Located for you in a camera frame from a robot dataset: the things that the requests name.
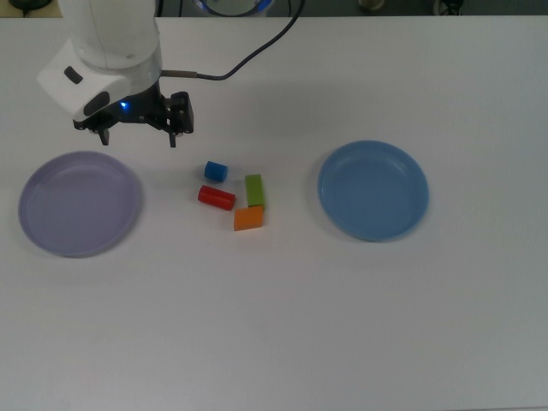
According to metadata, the purple plate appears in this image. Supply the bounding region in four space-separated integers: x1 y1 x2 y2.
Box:
17 150 143 259

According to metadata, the red cylinder block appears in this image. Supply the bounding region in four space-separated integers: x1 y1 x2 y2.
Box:
197 184 237 212

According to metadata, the robot base with blue ring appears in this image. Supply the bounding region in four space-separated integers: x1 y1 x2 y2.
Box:
192 0 275 18

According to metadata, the blue plate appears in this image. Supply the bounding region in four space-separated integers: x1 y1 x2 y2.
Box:
317 140 430 243

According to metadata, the orange block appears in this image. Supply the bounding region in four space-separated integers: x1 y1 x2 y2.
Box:
233 205 265 233

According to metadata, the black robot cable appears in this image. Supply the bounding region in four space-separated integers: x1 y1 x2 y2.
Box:
160 0 306 82

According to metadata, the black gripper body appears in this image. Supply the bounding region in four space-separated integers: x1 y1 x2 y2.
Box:
72 79 173 132

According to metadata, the green rectangular block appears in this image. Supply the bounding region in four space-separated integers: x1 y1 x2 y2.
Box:
244 173 266 211

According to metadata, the blue cylinder block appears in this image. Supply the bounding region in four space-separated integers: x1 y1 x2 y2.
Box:
203 160 229 183

